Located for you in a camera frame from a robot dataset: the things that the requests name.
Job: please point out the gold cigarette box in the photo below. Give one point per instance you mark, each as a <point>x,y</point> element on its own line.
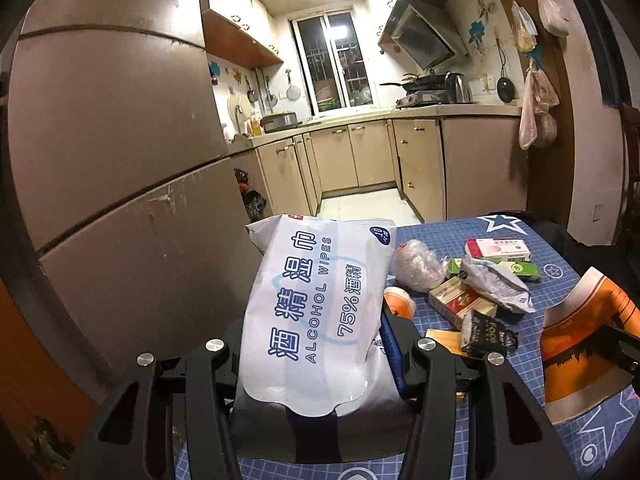
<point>449,339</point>

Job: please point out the black garbage bag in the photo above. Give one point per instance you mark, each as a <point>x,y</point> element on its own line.
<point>255,204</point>

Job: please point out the blue checked tablecloth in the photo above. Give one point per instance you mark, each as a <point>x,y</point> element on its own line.
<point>604,443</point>

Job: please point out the beige kitchen cabinets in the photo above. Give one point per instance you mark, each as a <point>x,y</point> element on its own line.
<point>448,161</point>

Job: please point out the grey refrigerator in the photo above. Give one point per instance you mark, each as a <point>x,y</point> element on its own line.
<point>121,185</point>

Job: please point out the white alcohol wipes pack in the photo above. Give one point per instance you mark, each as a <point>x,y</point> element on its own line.
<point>314,310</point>

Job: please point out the hanging pink cloth bag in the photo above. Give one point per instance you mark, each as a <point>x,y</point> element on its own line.
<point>537,126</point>

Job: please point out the red gold cigarette pack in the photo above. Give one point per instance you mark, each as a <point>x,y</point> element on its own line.
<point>454,300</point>

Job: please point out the orange white paper bag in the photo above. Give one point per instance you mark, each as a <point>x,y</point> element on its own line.
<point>576,378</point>

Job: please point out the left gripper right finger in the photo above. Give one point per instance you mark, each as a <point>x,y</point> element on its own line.
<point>510,437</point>

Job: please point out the range hood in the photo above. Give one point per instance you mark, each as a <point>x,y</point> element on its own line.
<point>427,34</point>

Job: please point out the kitchen window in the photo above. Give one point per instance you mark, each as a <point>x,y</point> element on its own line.
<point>332,62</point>

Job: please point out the crumpled clear plastic bag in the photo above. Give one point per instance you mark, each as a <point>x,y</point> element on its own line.
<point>417,267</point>

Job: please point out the red white medicine box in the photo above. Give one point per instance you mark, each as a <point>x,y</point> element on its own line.
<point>497,248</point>

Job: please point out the steel kettle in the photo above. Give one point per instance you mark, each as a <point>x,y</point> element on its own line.
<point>457,89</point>

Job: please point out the small black hanging pan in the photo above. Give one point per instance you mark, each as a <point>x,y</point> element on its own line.
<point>505,87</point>

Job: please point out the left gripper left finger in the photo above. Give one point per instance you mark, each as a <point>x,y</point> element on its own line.
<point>132,436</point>

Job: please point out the green toothpaste box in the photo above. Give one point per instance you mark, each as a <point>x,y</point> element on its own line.
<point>525,271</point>

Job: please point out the orange round lid cup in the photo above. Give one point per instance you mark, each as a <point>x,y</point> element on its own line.
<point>399,302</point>

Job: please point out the black crumpled wrapper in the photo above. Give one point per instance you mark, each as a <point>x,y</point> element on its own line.
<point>481,335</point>

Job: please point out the grey crumpled mailer bag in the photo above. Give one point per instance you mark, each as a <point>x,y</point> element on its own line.
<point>496,283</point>

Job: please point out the black frying pan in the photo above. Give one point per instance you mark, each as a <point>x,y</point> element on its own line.
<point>427,83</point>

